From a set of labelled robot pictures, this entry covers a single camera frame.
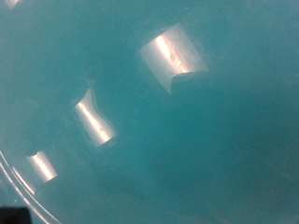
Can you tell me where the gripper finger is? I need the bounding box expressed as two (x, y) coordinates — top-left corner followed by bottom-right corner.
(0, 206), (33, 224)

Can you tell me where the blue round plate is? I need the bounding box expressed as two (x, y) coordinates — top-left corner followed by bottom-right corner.
(0, 0), (299, 224)

